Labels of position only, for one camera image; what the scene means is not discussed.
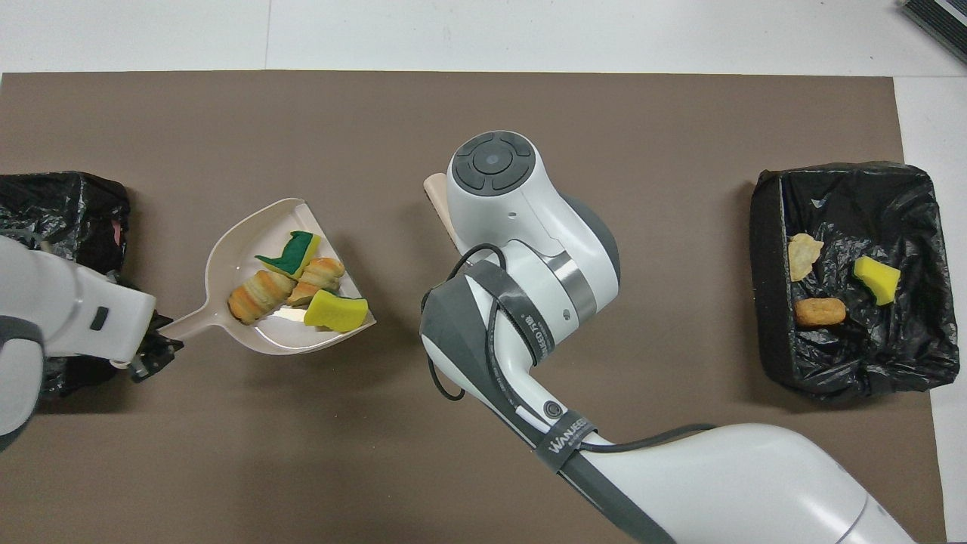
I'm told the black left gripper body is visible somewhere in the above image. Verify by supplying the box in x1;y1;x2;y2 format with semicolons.
125;332;165;384

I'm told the pale flaky pastry piece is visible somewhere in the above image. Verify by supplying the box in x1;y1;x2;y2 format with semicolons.
227;270;297;326

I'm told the beige plastic dustpan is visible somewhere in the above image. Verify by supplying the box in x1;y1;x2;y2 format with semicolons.
159;198;377;356

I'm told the green yellow sponge piece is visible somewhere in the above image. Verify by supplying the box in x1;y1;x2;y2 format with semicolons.
255;230;322;279

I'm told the golden croissant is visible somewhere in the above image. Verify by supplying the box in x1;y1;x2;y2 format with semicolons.
287;257;346;307
788;233;824;282

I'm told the beige hand brush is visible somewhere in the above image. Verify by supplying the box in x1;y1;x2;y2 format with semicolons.
423;172;463;254

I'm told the brown bread roll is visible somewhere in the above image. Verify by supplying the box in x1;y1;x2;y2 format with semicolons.
795;297;848;328

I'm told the black bag lined bin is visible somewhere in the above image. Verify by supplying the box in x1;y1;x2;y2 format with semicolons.
749;161;960;400
0;172;131;397

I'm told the brown table mat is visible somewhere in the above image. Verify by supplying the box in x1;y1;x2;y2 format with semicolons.
0;70;945;544

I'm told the black ribbed object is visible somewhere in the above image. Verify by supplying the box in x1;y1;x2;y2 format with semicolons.
899;0;967;65

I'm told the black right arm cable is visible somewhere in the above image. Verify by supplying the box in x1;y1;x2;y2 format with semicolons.
427;243;715;454

